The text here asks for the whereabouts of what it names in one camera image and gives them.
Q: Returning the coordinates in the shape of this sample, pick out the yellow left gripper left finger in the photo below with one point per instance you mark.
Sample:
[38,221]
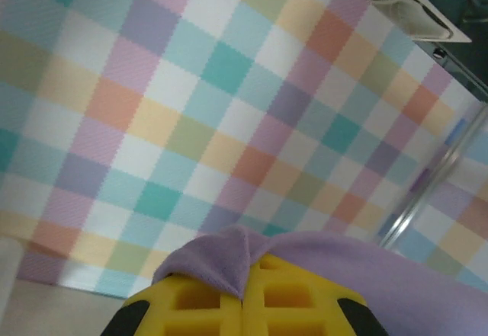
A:
[179,313]

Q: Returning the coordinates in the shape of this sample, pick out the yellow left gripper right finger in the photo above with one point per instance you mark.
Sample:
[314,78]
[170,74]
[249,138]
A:
[305,305]

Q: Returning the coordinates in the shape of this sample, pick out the purple t-shirt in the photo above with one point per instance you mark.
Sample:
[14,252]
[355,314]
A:
[343,260]

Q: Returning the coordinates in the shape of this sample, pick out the white ceiling air vent panel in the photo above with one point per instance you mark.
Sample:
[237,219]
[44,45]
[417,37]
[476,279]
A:
[415,12]

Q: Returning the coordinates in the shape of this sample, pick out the aluminium frame corner post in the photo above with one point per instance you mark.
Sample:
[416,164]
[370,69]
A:
[434,172]

